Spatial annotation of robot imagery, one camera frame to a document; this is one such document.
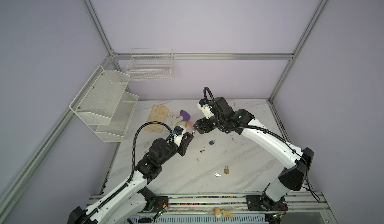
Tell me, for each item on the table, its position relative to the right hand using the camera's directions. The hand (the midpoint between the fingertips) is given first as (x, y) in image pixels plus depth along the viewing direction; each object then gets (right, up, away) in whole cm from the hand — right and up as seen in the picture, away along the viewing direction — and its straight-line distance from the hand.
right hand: (198, 123), depth 73 cm
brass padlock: (+16, -28, +11) cm, 35 cm away
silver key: (+11, -30, +10) cm, 33 cm away
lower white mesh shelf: (-43, -5, +3) cm, 43 cm away
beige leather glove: (-30, +4, +38) cm, 48 cm away
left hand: (-4, -6, 0) cm, 8 cm away
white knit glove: (-17, -1, +34) cm, 38 cm away
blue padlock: (+9, -14, +23) cm, 28 cm away
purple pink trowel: (-8, +2, +35) cm, 36 cm away
